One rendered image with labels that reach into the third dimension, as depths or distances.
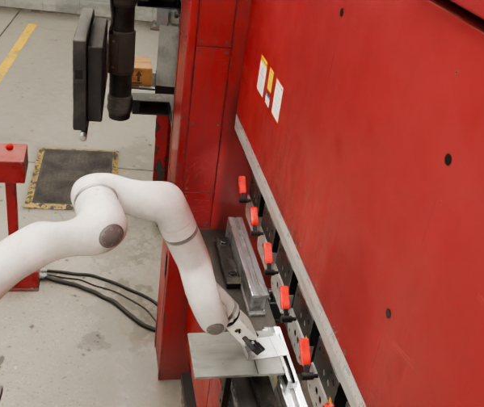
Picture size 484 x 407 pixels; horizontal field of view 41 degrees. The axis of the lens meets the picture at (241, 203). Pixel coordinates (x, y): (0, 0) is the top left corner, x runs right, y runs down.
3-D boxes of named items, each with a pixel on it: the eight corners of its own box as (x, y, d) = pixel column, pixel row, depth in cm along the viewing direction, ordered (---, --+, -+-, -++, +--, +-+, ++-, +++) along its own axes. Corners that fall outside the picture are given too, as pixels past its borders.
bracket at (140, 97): (131, 106, 305) (132, 91, 301) (183, 108, 310) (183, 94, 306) (135, 143, 271) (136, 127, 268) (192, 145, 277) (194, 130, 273)
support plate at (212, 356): (187, 335, 197) (187, 333, 197) (270, 333, 203) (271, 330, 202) (194, 379, 182) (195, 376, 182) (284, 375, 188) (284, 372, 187)
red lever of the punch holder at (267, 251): (263, 241, 187) (265, 274, 184) (276, 241, 188) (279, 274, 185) (261, 243, 188) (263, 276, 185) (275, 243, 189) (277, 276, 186)
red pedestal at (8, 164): (-5, 270, 367) (-16, 137, 325) (41, 269, 373) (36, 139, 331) (-10, 291, 350) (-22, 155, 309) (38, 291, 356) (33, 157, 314)
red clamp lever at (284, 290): (279, 285, 170) (282, 322, 167) (293, 284, 171) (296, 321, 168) (277, 286, 172) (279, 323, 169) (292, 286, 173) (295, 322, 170)
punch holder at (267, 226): (256, 245, 211) (263, 202, 202) (281, 245, 212) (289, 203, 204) (266, 274, 198) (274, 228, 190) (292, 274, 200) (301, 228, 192)
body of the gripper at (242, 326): (242, 317, 178) (262, 337, 185) (231, 294, 187) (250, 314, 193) (220, 333, 179) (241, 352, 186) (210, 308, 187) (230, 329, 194)
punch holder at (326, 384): (305, 384, 160) (317, 334, 152) (338, 383, 162) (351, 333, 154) (322, 434, 148) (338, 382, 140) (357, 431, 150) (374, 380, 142)
